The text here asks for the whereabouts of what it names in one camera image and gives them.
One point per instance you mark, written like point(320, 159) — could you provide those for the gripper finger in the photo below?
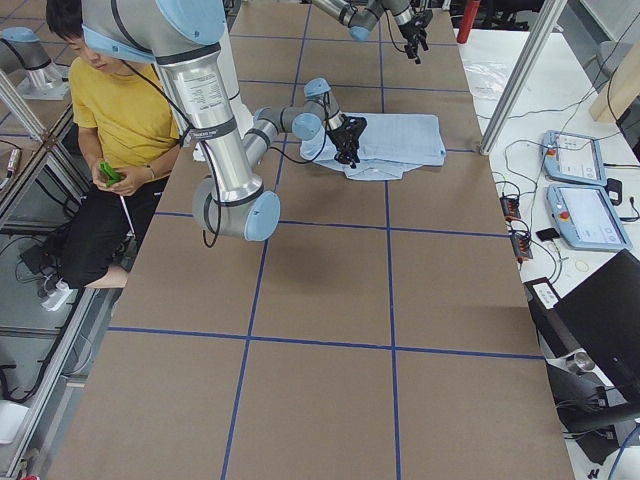
point(411, 51)
point(347, 157)

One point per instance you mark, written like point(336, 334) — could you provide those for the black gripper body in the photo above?
point(408, 33)
point(341, 136)

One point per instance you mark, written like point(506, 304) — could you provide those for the light blue long-sleeve shirt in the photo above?
point(391, 145)

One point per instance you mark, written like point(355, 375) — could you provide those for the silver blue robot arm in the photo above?
point(183, 40)
point(410, 17)

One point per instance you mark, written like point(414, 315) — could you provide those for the red cylinder bottle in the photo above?
point(468, 19)

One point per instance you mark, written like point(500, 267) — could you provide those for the clear plastic bag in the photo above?
point(487, 80)

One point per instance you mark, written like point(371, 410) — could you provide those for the upper orange black adapter box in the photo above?
point(510, 207)

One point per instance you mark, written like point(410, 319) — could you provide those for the orange black adapter box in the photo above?
point(521, 245)
point(510, 207)

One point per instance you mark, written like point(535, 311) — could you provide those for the lower orange black adapter box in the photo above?
point(521, 245)

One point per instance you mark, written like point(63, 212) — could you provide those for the upper blue teach pendant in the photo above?
point(573, 158)

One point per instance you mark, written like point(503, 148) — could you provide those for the blue teach pendant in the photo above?
point(573, 158)
point(585, 218)

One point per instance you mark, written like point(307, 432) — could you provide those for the grey office chair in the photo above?
point(610, 54)

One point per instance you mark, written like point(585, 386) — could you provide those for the wooden board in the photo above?
point(620, 91)

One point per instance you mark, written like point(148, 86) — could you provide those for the person in yellow shirt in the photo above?
point(123, 119)

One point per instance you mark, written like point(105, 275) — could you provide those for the lower blue teach pendant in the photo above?
point(585, 218)

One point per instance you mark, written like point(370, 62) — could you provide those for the black computer monitor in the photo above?
point(592, 334)

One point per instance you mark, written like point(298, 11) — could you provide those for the white power strip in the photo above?
point(57, 297)

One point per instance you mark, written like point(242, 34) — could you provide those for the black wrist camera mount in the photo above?
point(354, 126)
point(421, 19)

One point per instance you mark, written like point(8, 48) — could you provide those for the aluminium frame post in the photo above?
point(537, 38)

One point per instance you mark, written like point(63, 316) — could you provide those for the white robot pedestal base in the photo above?
point(228, 77)

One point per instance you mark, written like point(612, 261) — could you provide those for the green handled reacher stick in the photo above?
point(113, 177)

